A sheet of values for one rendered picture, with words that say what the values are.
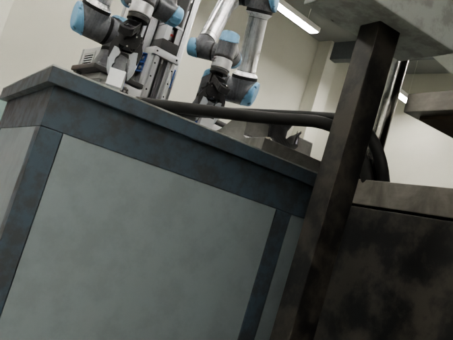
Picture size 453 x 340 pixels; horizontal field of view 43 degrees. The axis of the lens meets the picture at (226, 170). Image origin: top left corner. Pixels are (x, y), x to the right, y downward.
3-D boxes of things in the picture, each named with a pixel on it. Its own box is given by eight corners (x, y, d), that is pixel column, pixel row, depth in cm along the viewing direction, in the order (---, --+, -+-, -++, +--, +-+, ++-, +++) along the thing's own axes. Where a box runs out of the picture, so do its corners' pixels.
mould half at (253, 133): (183, 152, 203) (194, 117, 204) (241, 175, 215) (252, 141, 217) (258, 157, 159) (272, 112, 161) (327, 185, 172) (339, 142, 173)
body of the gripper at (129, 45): (139, 59, 188) (150, 25, 189) (137, 52, 179) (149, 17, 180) (116, 52, 187) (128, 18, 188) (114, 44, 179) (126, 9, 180)
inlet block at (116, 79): (109, 92, 189) (114, 77, 190) (123, 97, 190) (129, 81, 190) (105, 83, 176) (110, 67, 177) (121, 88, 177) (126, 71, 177)
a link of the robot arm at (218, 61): (235, 62, 214) (216, 53, 211) (232, 73, 214) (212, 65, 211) (227, 65, 221) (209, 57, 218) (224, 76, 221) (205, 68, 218)
